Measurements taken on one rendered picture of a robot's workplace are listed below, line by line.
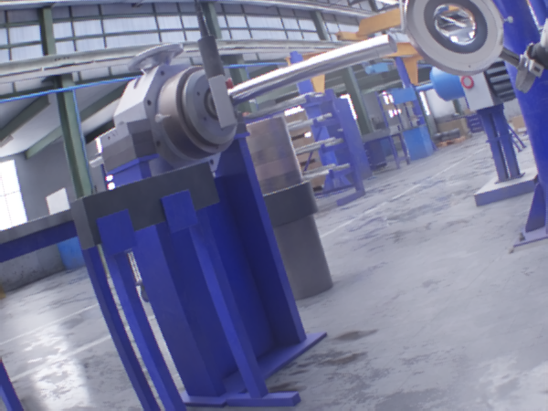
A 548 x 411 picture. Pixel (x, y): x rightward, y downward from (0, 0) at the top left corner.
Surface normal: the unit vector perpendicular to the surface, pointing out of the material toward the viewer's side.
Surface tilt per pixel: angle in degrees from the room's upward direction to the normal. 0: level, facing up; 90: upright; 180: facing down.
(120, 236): 90
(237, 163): 90
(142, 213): 90
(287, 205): 90
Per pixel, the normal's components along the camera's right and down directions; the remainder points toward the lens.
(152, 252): -0.50, 0.20
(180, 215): 0.82, -0.21
